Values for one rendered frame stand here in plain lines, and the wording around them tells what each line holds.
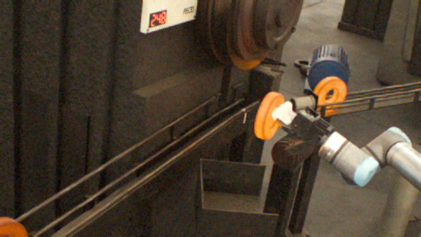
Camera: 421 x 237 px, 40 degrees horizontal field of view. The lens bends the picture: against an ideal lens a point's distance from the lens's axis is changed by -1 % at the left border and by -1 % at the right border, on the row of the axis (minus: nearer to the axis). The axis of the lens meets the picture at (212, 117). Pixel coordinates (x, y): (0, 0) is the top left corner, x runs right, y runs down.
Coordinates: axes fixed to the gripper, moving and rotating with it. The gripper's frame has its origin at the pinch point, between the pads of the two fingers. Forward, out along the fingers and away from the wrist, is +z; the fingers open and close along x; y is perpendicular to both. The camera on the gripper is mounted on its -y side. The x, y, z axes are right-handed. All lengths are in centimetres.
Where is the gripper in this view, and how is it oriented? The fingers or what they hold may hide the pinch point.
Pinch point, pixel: (270, 110)
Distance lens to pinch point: 186.6
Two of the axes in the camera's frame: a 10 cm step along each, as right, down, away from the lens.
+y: 3.7, -7.7, -5.2
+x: -5.3, 2.9, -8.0
